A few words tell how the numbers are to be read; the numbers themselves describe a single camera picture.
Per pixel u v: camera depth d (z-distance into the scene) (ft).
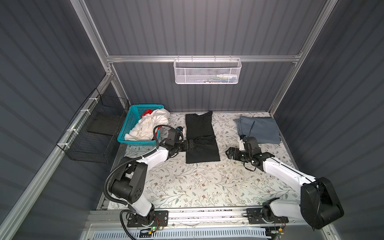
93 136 2.37
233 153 2.60
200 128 3.56
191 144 2.71
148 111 3.66
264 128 3.48
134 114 3.70
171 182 2.83
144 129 3.44
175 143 2.37
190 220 2.43
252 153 2.21
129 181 1.50
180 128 2.78
